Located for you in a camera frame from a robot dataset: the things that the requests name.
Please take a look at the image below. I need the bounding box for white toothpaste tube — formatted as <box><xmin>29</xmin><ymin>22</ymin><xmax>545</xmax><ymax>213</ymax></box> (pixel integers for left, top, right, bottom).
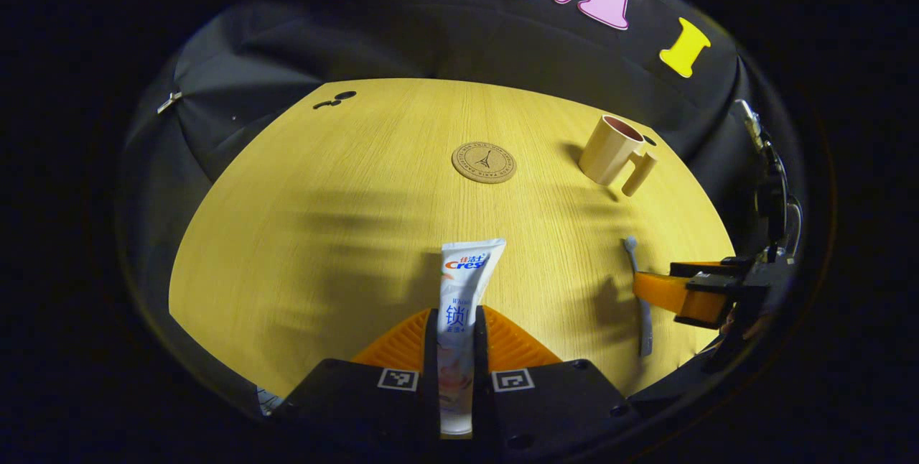
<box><xmin>437</xmin><ymin>238</ymin><xmax>507</xmax><ymax>437</ymax></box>

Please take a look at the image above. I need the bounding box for black backdrop cloth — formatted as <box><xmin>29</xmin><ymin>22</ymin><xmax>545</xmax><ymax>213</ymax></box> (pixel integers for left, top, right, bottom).
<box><xmin>118</xmin><ymin>0</ymin><xmax>762</xmax><ymax>321</ymax></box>

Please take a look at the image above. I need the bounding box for beige cup with handle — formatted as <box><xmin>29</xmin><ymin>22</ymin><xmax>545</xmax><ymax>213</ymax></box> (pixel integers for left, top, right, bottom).
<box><xmin>578</xmin><ymin>114</ymin><xmax>658</xmax><ymax>198</ymax></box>

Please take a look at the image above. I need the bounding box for light wooden desktop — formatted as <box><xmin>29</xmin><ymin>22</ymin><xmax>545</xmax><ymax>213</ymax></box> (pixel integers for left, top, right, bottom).
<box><xmin>169</xmin><ymin>78</ymin><xmax>737</xmax><ymax>407</ymax></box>

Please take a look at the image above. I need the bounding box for round cork coaster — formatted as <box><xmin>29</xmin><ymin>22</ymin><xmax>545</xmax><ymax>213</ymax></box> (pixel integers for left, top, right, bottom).
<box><xmin>452</xmin><ymin>142</ymin><xmax>518</xmax><ymax>185</ymax></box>

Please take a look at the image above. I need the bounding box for white and blue toothbrush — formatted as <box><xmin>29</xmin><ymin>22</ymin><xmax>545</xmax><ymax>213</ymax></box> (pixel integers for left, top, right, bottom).
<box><xmin>622</xmin><ymin>236</ymin><xmax>654</xmax><ymax>358</ymax></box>

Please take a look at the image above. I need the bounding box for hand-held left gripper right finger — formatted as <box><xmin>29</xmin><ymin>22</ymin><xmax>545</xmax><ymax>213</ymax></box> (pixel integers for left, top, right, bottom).
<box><xmin>474</xmin><ymin>305</ymin><xmax>633</xmax><ymax>450</ymax></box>

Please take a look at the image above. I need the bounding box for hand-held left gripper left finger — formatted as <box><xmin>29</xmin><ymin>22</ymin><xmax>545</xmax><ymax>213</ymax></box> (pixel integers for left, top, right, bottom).
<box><xmin>276</xmin><ymin>306</ymin><xmax>440</xmax><ymax>443</ymax></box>

